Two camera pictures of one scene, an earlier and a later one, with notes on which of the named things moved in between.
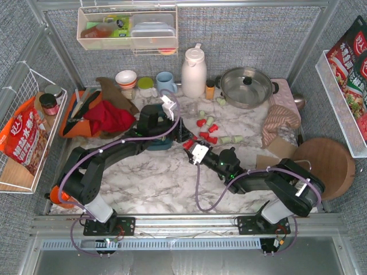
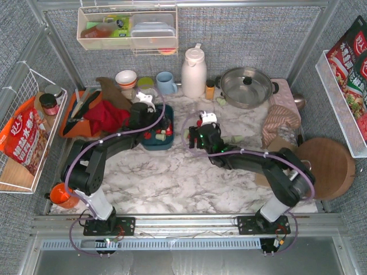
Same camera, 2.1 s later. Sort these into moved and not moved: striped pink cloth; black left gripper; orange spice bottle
Moved: black left gripper
Not moved: orange spice bottle; striped pink cloth
